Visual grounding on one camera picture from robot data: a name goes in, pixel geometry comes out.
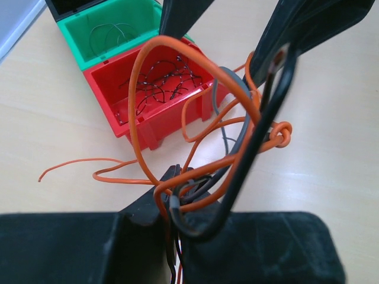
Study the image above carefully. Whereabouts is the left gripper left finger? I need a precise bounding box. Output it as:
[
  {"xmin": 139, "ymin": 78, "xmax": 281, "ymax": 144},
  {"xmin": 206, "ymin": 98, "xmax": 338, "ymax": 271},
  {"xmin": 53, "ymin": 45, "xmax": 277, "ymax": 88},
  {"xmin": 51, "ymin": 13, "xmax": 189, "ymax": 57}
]
[{"xmin": 118, "ymin": 164, "xmax": 181, "ymax": 284}]

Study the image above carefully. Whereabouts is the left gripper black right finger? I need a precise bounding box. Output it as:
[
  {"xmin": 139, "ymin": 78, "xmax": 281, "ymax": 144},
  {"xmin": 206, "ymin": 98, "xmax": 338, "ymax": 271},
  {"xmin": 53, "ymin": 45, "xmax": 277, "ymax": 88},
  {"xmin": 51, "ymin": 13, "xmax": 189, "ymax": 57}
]
[{"xmin": 177, "ymin": 167, "xmax": 237, "ymax": 284}]

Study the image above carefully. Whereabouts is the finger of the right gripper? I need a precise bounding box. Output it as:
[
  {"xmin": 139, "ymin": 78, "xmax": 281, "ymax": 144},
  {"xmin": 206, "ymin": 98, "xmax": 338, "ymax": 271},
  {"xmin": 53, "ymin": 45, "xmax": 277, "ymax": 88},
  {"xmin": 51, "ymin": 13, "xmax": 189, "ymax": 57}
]
[
  {"xmin": 243, "ymin": 0, "xmax": 374, "ymax": 86},
  {"xmin": 159, "ymin": 0, "xmax": 214, "ymax": 39}
]

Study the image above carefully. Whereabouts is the dark separated wire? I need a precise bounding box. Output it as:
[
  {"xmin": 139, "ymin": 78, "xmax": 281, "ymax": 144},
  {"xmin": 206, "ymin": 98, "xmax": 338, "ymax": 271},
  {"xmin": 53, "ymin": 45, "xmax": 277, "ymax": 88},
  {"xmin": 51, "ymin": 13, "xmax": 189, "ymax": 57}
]
[{"xmin": 88, "ymin": 22, "xmax": 137, "ymax": 57}]

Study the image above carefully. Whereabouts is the thin wire bundle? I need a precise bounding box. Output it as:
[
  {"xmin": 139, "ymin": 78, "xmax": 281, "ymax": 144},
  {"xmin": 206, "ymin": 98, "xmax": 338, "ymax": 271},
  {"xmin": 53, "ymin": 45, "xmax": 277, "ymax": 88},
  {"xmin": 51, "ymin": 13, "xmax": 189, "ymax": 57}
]
[{"xmin": 38, "ymin": 35, "xmax": 300, "ymax": 284}]

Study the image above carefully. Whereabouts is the red plastic bin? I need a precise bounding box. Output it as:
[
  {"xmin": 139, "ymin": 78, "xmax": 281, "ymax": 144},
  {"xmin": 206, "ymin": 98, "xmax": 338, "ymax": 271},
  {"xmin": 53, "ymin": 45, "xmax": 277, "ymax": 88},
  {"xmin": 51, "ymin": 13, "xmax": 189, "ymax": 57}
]
[{"xmin": 83, "ymin": 46, "xmax": 214, "ymax": 150}]

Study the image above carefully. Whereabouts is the green plastic bin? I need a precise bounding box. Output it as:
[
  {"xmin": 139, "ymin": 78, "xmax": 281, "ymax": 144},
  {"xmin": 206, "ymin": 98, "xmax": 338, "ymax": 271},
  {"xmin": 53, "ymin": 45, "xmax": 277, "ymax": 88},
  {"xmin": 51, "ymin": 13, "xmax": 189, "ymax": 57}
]
[{"xmin": 56, "ymin": 0, "xmax": 196, "ymax": 70}]

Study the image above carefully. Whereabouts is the black plastic bin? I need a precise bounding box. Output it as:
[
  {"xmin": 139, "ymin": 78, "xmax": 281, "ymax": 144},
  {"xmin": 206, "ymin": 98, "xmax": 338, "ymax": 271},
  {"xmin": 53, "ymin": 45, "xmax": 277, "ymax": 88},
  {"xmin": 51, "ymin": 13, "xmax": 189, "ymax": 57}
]
[{"xmin": 45, "ymin": 0, "xmax": 105, "ymax": 22}]

